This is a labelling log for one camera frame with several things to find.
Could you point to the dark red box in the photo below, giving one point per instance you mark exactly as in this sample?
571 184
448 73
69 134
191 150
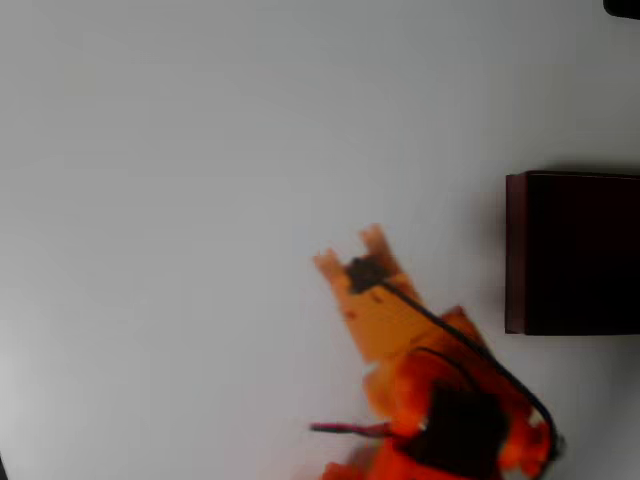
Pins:
580 255

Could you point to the black object at edge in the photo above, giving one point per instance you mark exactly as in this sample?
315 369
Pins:
622 7

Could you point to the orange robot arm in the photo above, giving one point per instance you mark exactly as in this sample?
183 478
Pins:
380 325

